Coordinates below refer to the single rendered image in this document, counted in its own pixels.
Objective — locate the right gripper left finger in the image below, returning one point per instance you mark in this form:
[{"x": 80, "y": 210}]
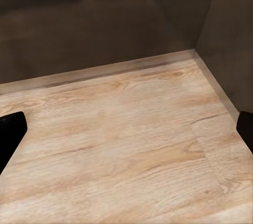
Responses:
[{"x": 12, "y": 129}]

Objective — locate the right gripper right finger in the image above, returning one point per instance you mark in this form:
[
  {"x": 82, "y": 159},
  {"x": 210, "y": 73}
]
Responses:
[{"x": 245, "y": 128}]

